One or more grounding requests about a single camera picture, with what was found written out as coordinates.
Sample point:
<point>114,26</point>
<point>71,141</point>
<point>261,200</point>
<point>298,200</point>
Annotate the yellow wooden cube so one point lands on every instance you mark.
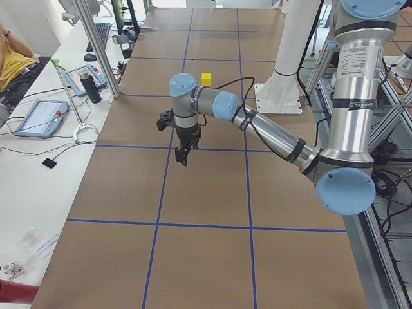
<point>206,79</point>

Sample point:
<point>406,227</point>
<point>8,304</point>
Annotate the green grabber stick tool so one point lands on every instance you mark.
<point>81,124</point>

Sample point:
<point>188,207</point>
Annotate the small black square pad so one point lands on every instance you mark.
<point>49,163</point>

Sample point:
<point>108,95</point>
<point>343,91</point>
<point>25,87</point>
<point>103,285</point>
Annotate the red cylinder object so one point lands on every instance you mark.
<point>17,293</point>

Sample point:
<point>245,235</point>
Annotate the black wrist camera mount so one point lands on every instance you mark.
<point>166,119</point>

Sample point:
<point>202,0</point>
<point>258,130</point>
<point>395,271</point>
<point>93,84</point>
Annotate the aluminium frame post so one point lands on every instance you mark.
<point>92,34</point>

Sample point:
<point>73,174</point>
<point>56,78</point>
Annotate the person in yellow shirt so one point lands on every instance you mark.
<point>19,68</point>

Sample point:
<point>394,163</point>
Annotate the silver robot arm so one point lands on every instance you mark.
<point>341,172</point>

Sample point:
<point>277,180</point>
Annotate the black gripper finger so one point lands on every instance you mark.
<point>182,152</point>

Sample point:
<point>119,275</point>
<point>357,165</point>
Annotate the black water bottle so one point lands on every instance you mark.
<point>90,87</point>

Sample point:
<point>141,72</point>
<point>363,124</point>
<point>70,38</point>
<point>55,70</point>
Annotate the blue teach pendant near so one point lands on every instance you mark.
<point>43,119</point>

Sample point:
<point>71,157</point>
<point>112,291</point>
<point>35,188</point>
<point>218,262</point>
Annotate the black keyboard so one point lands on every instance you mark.
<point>103,30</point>

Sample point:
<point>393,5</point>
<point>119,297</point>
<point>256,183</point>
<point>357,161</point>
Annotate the black computer mouse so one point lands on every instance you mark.
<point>89,57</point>

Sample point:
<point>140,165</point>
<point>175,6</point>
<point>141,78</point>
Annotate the clear plastic bag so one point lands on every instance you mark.
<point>28,241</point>

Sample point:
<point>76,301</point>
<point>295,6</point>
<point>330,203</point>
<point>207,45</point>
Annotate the small metal parts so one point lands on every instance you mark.
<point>13,270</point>

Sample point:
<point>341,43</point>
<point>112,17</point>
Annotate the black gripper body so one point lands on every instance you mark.
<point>187,133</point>

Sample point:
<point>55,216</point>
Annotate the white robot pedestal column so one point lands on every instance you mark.
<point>280,93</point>

